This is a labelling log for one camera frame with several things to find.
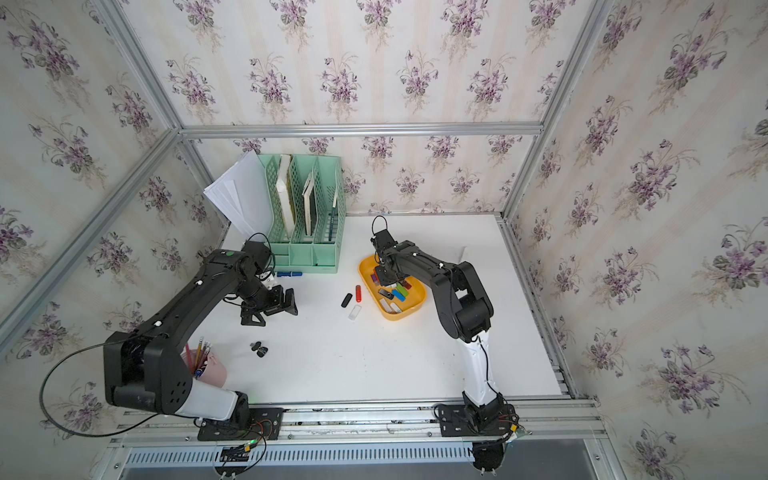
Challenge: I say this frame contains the pink pen cup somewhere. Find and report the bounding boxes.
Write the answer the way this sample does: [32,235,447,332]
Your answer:
[180,337,227,388]

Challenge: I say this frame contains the black binder clips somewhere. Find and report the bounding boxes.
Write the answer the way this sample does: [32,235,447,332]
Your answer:
[250,341,268,358]

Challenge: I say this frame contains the yellow plastic storage box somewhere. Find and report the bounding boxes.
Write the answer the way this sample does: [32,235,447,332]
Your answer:
[358,256,428,321]

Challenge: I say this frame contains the white paper stack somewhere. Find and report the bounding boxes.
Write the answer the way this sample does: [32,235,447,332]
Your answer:
[203,152,274,237]

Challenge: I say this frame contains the aluminium front rail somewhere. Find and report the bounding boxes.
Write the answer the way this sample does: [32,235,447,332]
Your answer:
[108,398,608,447]

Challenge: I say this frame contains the green desk file organizer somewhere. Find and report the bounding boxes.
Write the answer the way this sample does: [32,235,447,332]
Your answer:
[239,153,346,274]

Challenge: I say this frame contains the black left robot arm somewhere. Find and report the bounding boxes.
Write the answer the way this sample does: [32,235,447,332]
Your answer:
[96,233,298,436]

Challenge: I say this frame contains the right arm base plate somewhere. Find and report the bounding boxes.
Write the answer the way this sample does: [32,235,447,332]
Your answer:
[433,394,520,438]

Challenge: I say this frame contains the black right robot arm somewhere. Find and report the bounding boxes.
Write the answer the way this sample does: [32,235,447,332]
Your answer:
[371,228,505,420]

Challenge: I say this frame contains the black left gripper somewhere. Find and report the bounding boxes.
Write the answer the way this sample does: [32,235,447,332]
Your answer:
[233,278,300,326]

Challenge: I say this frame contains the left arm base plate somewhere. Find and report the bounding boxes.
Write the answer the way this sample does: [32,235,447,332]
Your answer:
[196,392,285,442]

